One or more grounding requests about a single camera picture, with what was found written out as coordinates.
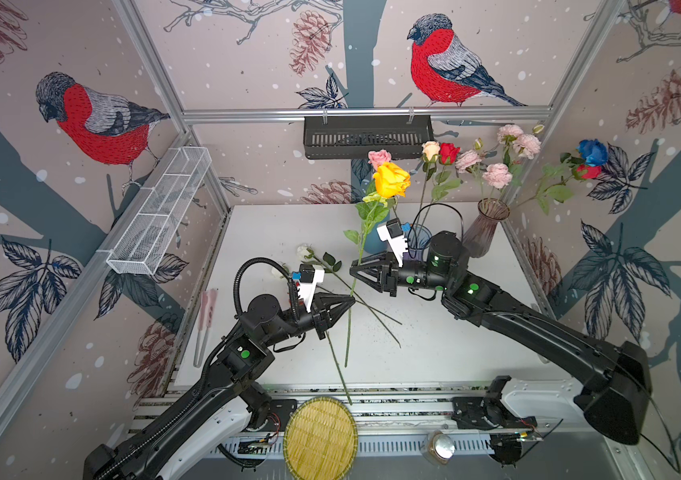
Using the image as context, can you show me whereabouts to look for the white wire mesh basket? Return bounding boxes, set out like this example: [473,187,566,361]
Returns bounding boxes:
[106,146,212,275]

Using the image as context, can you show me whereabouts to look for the black hanging basket shelf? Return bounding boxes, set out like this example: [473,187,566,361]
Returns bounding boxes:
[304,115,434,160]

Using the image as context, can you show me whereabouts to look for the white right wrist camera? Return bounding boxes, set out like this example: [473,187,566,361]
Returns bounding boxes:
[376,218,410,267]

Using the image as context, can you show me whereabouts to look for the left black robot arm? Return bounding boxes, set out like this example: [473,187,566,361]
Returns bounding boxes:
[82,257,355,479]

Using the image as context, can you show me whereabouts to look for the dark red carnation stem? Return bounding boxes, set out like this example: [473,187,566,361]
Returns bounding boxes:
[326,332,353,405]

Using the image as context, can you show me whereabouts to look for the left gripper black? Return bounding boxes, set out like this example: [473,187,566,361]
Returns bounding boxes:
[261,292,353,349]

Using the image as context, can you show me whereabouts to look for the teal ceramic vase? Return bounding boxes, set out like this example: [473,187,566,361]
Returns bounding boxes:
[363,212,390,255]

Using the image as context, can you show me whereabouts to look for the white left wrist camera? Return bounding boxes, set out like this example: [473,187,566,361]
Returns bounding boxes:
[292,263,326,312]

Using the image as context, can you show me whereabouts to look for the pink grey glass vase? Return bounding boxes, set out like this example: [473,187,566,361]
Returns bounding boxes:
[462,198,510,258]

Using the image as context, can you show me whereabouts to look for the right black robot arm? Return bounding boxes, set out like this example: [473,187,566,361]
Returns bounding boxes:
[349,231,652,445]

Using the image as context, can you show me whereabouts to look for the pink carnation bunch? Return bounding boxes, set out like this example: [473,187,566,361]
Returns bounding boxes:
[497,124,545,184]
[454,138,513,200]

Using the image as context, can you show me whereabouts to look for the pink silicone tongs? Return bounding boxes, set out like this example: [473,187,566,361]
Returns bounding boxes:
[192,288,218,368]

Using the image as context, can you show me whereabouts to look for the yellow woven bamboo tray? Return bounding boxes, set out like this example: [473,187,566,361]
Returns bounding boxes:
[284,397,358,480]

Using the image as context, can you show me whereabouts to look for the blue purple glass vase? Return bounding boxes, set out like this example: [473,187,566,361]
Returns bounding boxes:
[404,224,432,261]

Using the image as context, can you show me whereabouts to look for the red artificial rose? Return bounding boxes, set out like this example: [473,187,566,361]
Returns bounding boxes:
[515,162,602,215]

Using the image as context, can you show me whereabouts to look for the pink artificial rose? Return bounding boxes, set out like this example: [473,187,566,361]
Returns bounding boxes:
[367,149,401,223]

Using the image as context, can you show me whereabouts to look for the blue artificial rose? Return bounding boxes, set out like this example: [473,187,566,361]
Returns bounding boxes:
[578,139,608,167]

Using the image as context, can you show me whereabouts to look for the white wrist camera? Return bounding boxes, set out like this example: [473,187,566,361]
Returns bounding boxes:
[292,263,326,312]
[376,218,410,267]

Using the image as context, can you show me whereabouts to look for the orange artificial rose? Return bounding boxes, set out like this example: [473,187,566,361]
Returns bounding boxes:
[342,161,412,368]

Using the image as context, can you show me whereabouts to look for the white artificial rose bunch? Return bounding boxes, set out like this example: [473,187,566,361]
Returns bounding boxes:
[296,244,401,346]

